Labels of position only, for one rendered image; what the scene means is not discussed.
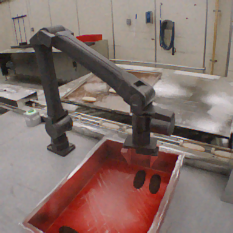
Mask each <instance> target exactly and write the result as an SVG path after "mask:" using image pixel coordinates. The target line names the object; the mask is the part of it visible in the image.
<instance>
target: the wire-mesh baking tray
mask: <svg viewBox="0 0 233 233"><path fill-rule="evenodd" d="M122 70H125V71H127V70H128V71H130V73H132V74H135V73H138V72H139V73H138V74H139V75H138V74H135V75H134V76H136V77H138V79H139V77H140V78H141V79H142V76H144V74H140V73H145V75H146V74H147V75H148V74H153V75H154V76H155V74H156V77H157V79H156V77H154V78H155V80H154V78H152V79H148V78H149V77H151V76H152V77H153V75H149V76H144V77H145V79H144V80H146V82H148V80H149V83H151V84H152V85H151V86H153V85H154V84H155V83H156V82H157V81H158V79H159V77H161V76H162V72H151V71H145V70H134V69H122ZM131 71H134V73H133V72H131ZM137 75H138V76H137ZM92 77H93V79H94V78H95V79H96V78H97V76H96V77H94V74H91V75H90V76H89V77H87V78H86V79H85V80H84V81H81V82H80V83H79V84H78V85H77V86H75V87H74V88H73V89H72V90H70V91H69V92H67V93H66V94H65V95H63V96H62V97H61V98H60V99H61V101H66V102H70V101H71V100H68V99H67V95H69V94H71V93H72V92H74V95H75V94H77V96H78V95H80V94H81V93H78V91H77V89H78V90H79V92H80V89H81V91H82V88H81V87H82V84H83V83H86V82H87V83H88V81H89V80H91V79H92ZM144 77H143V78H144ZM146 77H147V78H146ZM97 79H98V78H97ZM97 79H96V80H97ZM87 80H88V81H87ZM150 80H151V82H150ZM85 81H86V82H85ZM91 81H92V80H91ZM94 81H95V80H94ZM94 81H92V82H93V85H94V83H95V82H94ZM152 81H154V82H152ZM89 82H90V81H89ZM92 82H90V83H92ZM102 82H103V81H102ZM102 82H101V80H100V81H99V80H98V82H97V84H96V83H95V85H94V87H95V88H96V85H97V86H98V83H99V85H100V86H101V87H102V89H105V88H107V87H105V85H104V87H105V88H104V87H103V86H102V85H103V83H104V84H105V82H103V83H102ZM87 83H86V85H88V84H87ZM100 83H101V84H102V85H101V84H100ZM83 85H85V84H83ZM93 85H91V84H90V87H91V86H92V87H93ZM106 85H107V84H106ZM80 86H81V87H80ZM88 86H89V85H88ZM100 86H98V87H99V89H100V91H99V89H98V88H97V90H98V94H99V93H100V92H101V94H102V95H103V91H102V90H101V87H100ZM107 86H108V85H107ZM78 87H79V88H80V89H79V88H78ZM90 87H89V88H90ZM94 87H93V88H94ZM86 88H87V86H86ZM93 88H90V90H91V89H93ZM84 89H85V87H83V90H84ZM109 89H111V88H110V86H109V88H107V91H108V92H110V91H109ZM75 90H76V92H77V93H76V92H75ZM85 91H86V94H87V90H86V89H85ZM91 91H92V90H91ZM104 91H105V90H104ZM105 92H106V91H105ZM87 95H88V94H87ZM75 96H76V95H75ZM95 96H96V99H97V94H95ZM112 96H113V95H112ZM81 97H82V96H81V95H80V99H79V98H77V97H76V99H75V97H74V96H73V103H77V104H82V105H85V106H90V107H95V108H98V109H106V110H111V109H110V108H107V107H108V106H107V105H106V104H108V102H109V103H110V102H111V100H112V99H113V97H111V98H112V99H110V94H109V93H108V97H109V99H110V101H109V99H108V100H107V103H106V104H105V105H104V107H100V106H102V105H103V103H104V102H105V100H106V99H104V102H103V103H102V105H100V106H99V103H101V102H102V100H103V97H105V98H107V93H105V96H104V95H103V96H101V97H102V98H101V100H100V95H98V97H99V98H98V100H97V102H96V103H98V102H99V100H100V102H99V103H98V105H97V104H96V105H94V102H93V103H92V102H90V103H92V104H90V103H89V102H88V101H87V103H86V101H84V103H82V101H81V102H80V100H81ZM114 97H115V98H114V101H113V102H114V103H115V100H117V99H118V101H119V98H120V96H118V97H117V94H116V93H115V96H114ZM116 97H117V98H116ZM64 98H66V99H67V100H65V99H64ZM68 98H69V99H70V95H69V97H68ZM78 99H79V100H78ZM122 99H123V98H121V101H120V103H119V102H118V101H116V104H117V103H119V104H118V106H117V107H116V108H114V106H115V105H116V104H114V106H113V103H112V102H111V103H112V104H111V108H112V109H113V108H114V111H115V112H119V113H124V114H128V115H130V113H131V112H130V111H128V109H127V110H126V111H124V110H123V109H124V108H125V106H126V104H127V103H126V104H124V103H122V101H123V100H122ZM74 100H76V101H74ZM77 100H78V101H77ZM88 103H89V104H88ZM121 103H122V105H123V104H124V106H123V108H122V105H121V108H122V110H119V109H120V108H118V107H119V105H120V104H121ZM108 105H109V104H108ZM106 106H107V107H106ZM112 106H113V107H112ZM127 107H128V108H129V105H128V106H127ZM127 107H126V108H127ZM117 108H118V109H117ZM126 108H125V109H126Z"/></svg>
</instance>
